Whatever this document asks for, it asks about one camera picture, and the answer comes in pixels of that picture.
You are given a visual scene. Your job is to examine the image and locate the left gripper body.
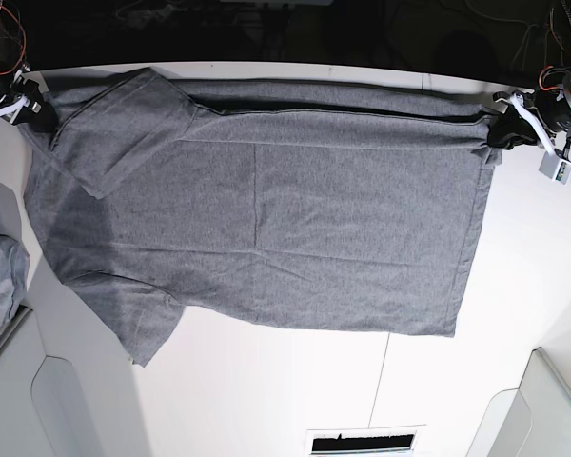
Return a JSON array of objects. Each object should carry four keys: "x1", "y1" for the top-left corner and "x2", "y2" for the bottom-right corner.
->
[{"x1": 493, "y1": 89, "x2": 571, "y2": 155}]

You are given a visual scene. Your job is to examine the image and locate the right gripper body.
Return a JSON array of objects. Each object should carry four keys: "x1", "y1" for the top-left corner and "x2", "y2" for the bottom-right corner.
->
[{"x1": 0, "y1": 78, "x2": 46, "y2": 125}]

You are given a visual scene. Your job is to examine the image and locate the grey t-shirt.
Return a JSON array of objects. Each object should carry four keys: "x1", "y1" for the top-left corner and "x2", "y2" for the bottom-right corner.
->
[{"x1": 21, "y1": 69, "x2": 501, "y2": 365}]

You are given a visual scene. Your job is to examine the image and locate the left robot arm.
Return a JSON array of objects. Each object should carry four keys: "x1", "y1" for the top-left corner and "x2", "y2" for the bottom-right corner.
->
[{"x1": 487, "y1": 1, "x2": 571, "y2": 158}]

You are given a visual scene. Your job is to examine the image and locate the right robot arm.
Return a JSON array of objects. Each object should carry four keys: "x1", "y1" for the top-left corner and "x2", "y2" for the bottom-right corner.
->
[{"x1": 0, "y1": 1, "x2": 56, "y2": 133}]

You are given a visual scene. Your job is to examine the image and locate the left white bin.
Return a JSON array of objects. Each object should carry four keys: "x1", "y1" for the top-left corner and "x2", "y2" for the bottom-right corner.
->
[{"x1": 0, "y1": 304, "x2": 125, "y2": 457}]

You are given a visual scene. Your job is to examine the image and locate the white bin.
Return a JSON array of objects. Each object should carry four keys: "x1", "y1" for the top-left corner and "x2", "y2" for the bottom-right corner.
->
[
  {"x1": 467, "y1": 348, "x2": 571, "y2": 457},
  {"x1": 0, "y1": 304, "x2": 125, "y2": 457}
]

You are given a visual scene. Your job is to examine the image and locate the right white bin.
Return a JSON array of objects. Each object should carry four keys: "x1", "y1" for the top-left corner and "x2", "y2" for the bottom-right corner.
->
[{"x1": 467, "y1": 348, "x2": 571, "y2": 457}]

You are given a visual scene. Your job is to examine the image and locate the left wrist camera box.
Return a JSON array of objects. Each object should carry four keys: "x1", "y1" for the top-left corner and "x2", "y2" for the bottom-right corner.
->
[{"x1": 539, "y1": 151, "x2": 571, "y2": 185}]

